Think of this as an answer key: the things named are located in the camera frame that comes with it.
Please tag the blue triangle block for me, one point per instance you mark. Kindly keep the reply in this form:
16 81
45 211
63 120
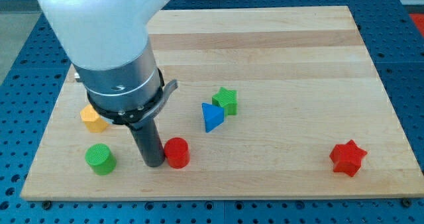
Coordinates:
213 116

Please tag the red star block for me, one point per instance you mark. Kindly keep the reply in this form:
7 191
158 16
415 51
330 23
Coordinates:
347 158

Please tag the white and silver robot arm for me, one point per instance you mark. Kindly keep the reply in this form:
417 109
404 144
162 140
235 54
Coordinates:
108 44

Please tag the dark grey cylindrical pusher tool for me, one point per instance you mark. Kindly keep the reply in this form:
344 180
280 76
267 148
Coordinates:
149 144

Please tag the light wooden board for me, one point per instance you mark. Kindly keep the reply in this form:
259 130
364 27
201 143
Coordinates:
305 82

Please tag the yellow hexagon block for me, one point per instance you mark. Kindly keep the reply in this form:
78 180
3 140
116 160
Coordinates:
92 120

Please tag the red cylinder block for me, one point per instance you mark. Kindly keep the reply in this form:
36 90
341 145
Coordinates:
177 152

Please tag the green cylinder block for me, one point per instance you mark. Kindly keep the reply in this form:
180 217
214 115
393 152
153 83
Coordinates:
100 159

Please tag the green star block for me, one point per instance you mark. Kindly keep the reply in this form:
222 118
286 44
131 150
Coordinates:
226 99

